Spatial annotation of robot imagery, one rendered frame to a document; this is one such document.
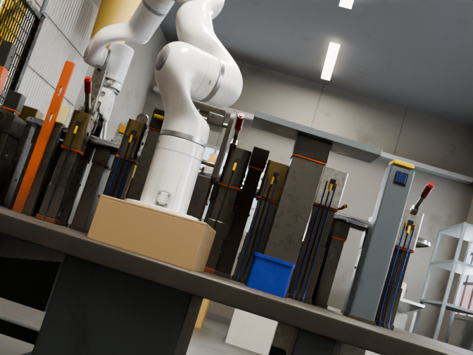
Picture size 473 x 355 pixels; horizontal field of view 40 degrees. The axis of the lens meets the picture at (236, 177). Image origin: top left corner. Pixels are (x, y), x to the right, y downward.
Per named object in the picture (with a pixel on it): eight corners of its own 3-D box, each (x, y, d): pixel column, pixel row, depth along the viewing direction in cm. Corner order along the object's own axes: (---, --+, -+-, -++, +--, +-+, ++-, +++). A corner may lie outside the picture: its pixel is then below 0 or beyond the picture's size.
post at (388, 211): (368, 322, 182) (409, 175, 188) (374, 325, 175) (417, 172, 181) (343, 315, 183) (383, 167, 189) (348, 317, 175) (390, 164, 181)
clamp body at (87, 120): (60, 226, 201) (97, 120, 206) (51, 225, 191) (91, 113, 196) (39, 220, 201) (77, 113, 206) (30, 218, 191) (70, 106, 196)
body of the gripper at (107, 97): (116, 86, 215) (105, 117, 214) (121, 94, 226) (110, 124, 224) (95, 79, 216) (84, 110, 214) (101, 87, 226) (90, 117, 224)
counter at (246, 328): (284, 344, 847) (300, 291, 856) (289, 363, 644) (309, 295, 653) (235, 327, 853) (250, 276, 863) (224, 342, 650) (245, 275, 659)
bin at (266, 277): (282, 296, 174) (292, 264, 175) (286, 299, 164) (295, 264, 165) (243, 284, 174) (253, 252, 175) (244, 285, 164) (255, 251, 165)
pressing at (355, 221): (413, 248, 227) (414, 244, 227) (434, 246, 205) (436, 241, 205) (41, 132, 230) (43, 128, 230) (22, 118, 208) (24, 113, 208)
